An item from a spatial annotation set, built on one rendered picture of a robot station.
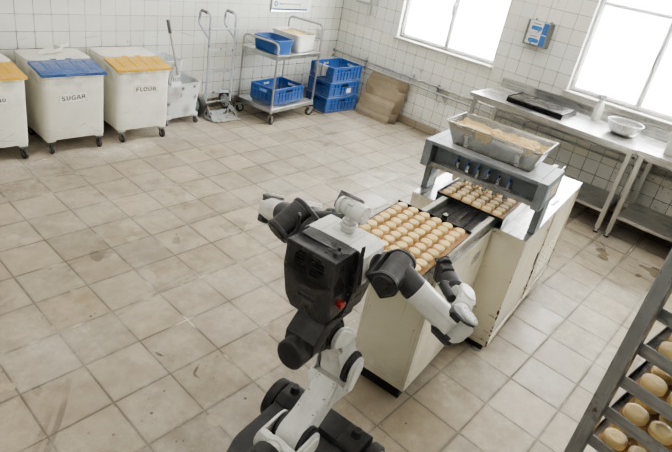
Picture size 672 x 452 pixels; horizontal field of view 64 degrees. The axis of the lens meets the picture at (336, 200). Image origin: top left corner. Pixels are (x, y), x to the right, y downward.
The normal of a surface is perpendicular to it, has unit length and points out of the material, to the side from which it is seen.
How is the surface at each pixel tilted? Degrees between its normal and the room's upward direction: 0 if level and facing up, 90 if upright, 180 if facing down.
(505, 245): 90
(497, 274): 90
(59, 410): 0
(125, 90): 92
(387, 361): 90
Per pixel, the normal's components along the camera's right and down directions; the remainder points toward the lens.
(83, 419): 0.17, -0.88
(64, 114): 0.68, 0.43
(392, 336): -0.58, 0.27
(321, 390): -0.17, -0.59
